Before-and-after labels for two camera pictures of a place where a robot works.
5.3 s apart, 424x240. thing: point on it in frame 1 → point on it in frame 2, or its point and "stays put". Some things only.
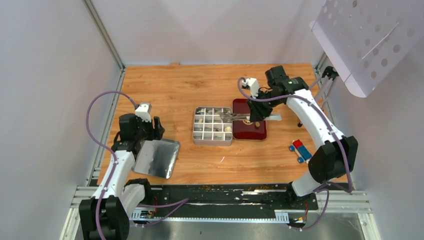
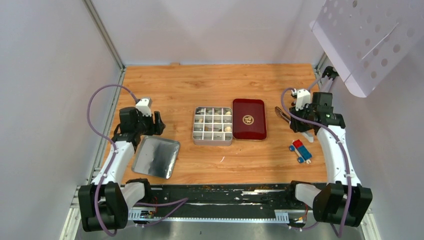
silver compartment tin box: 209,129 stays put
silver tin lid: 157,158 stays put
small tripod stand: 331,73 stays put
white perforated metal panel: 365,38 stays put
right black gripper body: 264,108 → 299,125
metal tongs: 228,116 → 307,134
